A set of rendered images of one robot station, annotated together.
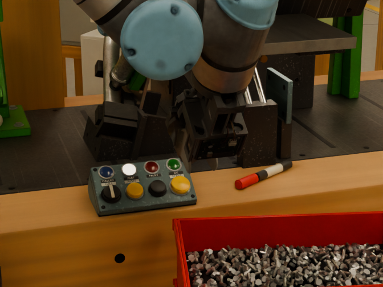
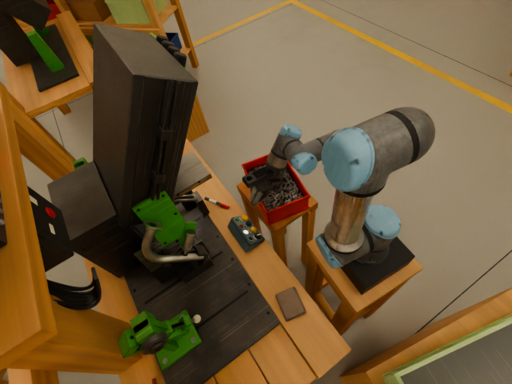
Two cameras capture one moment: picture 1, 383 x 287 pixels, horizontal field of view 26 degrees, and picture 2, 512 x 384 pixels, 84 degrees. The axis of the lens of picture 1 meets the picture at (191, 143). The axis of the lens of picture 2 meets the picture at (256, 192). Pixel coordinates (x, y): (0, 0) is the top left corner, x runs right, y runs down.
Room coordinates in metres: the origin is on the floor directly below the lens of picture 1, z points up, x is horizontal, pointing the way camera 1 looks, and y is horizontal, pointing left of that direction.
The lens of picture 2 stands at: (1.15, 0.63, 1.98)
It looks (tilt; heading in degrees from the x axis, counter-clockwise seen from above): 55 degrees down; 263
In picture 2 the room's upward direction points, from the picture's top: 13 degrees counter-clockwise
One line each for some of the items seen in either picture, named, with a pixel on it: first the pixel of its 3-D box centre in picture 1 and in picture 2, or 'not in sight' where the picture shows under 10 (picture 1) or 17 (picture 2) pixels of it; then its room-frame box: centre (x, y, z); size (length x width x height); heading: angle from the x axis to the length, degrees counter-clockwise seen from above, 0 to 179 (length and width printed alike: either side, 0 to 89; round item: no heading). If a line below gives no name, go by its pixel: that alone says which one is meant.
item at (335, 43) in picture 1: (261, 24); (159, 188); (1.43, -0.12, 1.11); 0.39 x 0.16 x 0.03; 17
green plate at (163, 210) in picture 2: not in sight; (160, 213); (1.42, 0.03, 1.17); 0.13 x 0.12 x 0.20; 107
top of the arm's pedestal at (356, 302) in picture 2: not in sight; (361, 257); (0.74, 0.30, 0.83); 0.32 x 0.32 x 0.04; 12
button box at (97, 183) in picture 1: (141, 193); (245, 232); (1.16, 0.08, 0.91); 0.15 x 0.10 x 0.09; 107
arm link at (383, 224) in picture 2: not in sight; (376, 227); (0.75, 0.31, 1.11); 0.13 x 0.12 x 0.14; 7
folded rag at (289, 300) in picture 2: not in sight; (290, 303); (1.08, 0.40, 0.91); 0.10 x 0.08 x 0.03; 94
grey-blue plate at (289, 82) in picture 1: (277, 113); (184, 198); (1.38, -0.15, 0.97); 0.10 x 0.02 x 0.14; 17
